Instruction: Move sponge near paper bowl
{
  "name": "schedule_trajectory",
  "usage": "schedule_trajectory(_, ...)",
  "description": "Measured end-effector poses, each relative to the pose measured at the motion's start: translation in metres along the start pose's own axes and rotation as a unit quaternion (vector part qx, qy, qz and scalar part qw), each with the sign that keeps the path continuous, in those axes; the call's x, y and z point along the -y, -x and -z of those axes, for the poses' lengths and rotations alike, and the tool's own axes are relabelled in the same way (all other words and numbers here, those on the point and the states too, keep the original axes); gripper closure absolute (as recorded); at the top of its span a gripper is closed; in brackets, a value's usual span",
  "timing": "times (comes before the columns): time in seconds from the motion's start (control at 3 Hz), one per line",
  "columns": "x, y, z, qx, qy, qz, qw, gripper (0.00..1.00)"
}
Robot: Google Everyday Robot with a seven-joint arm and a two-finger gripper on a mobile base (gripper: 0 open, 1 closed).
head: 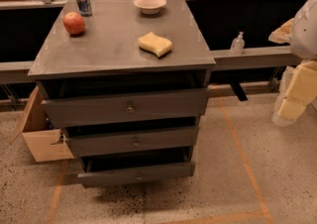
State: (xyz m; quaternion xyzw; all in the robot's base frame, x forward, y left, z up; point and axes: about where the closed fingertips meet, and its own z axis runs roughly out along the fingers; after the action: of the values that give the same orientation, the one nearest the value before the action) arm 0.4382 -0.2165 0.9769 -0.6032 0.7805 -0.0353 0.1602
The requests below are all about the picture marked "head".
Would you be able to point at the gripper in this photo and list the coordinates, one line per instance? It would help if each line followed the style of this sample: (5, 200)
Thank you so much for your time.
(305, 35)

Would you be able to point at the yellow wavy sponge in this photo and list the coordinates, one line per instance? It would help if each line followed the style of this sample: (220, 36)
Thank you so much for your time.
(155, 44)

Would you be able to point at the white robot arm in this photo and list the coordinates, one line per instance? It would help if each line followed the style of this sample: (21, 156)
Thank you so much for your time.
(301, 33)

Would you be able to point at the white paper bowl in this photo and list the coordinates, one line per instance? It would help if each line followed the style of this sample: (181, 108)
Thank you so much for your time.
(149, 7)

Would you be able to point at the clear sanitizer pump bottle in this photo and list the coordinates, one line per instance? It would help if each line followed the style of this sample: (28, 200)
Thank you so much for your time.
(237, 45)

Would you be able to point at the grey metal railing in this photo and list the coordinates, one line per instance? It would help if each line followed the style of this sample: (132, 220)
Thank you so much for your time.
(254, 56)

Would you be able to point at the grey drawer cabinet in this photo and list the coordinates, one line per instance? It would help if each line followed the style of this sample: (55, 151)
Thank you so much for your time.
(129, 93)

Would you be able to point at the top grey drawer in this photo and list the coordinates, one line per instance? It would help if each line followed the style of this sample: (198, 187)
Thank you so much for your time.
(105, 109)

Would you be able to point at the grey drawer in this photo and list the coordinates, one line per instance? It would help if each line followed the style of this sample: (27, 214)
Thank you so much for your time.
(136, 175)
(105, 109)
(116, 143)

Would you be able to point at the middle grey drawer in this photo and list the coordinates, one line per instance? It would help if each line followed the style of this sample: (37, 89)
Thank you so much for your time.
(116, 143)

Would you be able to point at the bottom grey drawer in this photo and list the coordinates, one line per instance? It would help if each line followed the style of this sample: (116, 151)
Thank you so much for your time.
(136, 175)

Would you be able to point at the red apple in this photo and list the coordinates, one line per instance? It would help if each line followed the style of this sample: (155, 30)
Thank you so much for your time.
(74, 23)

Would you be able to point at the brown cardboard box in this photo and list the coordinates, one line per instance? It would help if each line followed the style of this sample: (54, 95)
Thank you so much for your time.
(45, 143)

